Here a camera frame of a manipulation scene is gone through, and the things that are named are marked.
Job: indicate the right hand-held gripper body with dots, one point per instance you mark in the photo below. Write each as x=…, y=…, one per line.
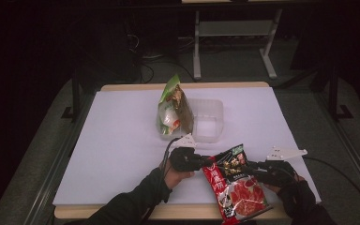
x=278, y=170

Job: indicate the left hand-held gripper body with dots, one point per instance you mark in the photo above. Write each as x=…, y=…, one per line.
x=184, y=159

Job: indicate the person's left hand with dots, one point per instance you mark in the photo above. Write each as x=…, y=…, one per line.
x=175, y=176

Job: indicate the person's right hand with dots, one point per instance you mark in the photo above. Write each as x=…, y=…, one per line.
x=289, y=187

